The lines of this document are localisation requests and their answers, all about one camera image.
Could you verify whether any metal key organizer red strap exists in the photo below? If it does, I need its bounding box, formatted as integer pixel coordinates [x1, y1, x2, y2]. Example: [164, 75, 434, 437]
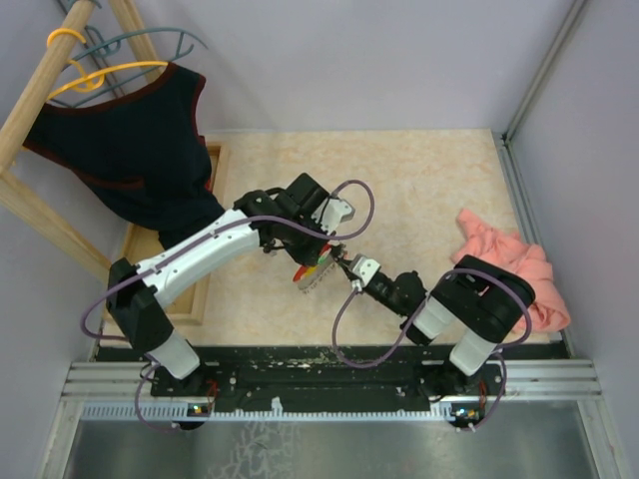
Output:
[293, 243, 345, 295]

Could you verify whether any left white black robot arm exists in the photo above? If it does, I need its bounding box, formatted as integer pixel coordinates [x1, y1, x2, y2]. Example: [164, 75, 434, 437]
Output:
[106, 174, 353, 396]

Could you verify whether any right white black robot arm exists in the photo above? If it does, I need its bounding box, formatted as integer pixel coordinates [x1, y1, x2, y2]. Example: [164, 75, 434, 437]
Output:
[332, 254, 536, 397]

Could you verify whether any pink cloth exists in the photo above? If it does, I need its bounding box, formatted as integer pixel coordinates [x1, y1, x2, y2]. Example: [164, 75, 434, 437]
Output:
[451, 209, 571, 333]

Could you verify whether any dark navy vest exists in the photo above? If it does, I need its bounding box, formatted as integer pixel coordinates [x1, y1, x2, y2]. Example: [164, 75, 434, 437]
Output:
[24, 63, 225, 248]

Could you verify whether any yellow plastic hanger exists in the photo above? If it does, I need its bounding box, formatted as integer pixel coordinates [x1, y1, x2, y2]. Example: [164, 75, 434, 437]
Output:
[46, 28, 168, 101]

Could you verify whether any teal plastic hanger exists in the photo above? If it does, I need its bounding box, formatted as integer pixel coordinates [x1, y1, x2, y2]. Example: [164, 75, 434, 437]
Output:
[53, 26, 209, 108]

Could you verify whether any wooden clothes rack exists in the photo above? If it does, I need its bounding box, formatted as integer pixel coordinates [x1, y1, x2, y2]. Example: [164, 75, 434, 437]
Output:
[0, 0, 166, 295]

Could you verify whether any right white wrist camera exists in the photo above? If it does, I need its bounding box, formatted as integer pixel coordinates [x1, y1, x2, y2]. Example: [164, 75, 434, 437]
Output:
[348, 253, 380, 291]

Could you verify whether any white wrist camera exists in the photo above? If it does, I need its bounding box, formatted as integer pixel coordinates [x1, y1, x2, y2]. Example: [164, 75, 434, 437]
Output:
[348, 253, 380, 291]
[312, 197, 355, 234]

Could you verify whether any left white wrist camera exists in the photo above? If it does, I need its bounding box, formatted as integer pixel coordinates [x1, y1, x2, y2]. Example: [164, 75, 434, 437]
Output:
[312, 197, 355, 234]

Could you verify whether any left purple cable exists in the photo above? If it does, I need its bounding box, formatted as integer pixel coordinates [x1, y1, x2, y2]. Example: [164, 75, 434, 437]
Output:
[79, 179, 375, 434]

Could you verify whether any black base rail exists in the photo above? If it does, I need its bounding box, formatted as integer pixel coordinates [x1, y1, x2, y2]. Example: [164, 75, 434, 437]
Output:
[94, 344, 575, 416]

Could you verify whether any aluminium frame post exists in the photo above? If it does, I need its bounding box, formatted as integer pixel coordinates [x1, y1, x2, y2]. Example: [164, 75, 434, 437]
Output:
[501, 0, 590, 146]

